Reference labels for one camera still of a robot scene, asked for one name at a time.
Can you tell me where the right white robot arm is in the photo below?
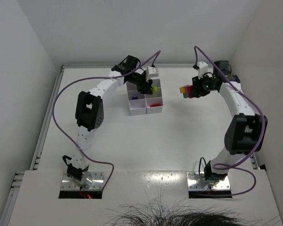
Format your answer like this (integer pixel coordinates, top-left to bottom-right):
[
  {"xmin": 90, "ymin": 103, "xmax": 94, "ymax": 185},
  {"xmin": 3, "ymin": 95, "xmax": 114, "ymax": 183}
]
[{"xmin": 188, "ymin": 61, "xmax": 268, "ymax": 182}]

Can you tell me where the white six-compartment container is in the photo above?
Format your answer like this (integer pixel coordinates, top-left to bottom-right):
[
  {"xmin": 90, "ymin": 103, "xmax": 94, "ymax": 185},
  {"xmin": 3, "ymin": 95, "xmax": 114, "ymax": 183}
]
[{"xmin": 126, "ymin": 79, "xmax": 163, "ymax": 116}]

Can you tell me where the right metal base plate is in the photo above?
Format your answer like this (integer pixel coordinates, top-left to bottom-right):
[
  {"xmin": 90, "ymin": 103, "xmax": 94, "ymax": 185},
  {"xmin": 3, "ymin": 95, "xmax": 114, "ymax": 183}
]
[{"xmin": 186, "ymin": 171, "xmax": 231, "ymax": 192}]

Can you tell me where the multicolour lego cluster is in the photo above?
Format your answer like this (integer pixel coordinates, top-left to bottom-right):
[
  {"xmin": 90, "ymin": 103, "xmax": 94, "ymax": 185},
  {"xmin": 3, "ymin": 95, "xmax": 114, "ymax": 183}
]
[{"xmin": 180, "ymin": 85, "xmax": 193, "ymax": 98}]

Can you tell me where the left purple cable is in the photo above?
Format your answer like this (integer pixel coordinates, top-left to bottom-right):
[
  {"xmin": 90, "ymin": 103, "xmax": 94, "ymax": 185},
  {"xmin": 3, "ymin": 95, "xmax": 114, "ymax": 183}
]
[{"xmin": 51, "ymin": 49, "xmax": 161, "ymax": 189}]

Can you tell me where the metal base plate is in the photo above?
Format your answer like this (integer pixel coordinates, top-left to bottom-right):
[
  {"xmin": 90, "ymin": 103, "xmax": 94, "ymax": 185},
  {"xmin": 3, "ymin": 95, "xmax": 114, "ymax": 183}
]
[
  {"xmin": 60, "ymin": 171, "xmax": 104, "ymax": 191},
  {"xmin": 186, "ymin": 171, "xmax": 231, "ymax": 192}
]

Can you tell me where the dark human hair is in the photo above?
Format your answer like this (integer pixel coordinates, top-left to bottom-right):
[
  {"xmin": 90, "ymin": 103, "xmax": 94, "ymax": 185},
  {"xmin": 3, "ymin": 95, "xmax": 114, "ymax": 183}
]
[{"xmin": 105, "ymin": 187, "xmax": 283, "ymax": 226}]

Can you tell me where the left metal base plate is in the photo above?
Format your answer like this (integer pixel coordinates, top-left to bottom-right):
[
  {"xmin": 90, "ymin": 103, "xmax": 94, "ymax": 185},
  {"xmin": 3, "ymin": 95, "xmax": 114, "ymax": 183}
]
[{"xmin": 60, "ymin": 171, "xmax": 104, "ymax": 191}]

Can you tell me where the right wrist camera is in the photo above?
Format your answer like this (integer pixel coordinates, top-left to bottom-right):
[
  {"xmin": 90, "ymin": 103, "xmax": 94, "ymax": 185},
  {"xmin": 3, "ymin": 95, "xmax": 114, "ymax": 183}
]
[{"xmin": 193, "ymin": 62, "xmax": 208, "ymax": 79}]

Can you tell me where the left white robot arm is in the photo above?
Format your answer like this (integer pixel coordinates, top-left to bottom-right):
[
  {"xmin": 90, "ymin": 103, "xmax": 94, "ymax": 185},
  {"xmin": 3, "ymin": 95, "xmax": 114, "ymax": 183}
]
[{"xmin": 63, "ymin": 55, "xmax": 153, "ymax": 188}]

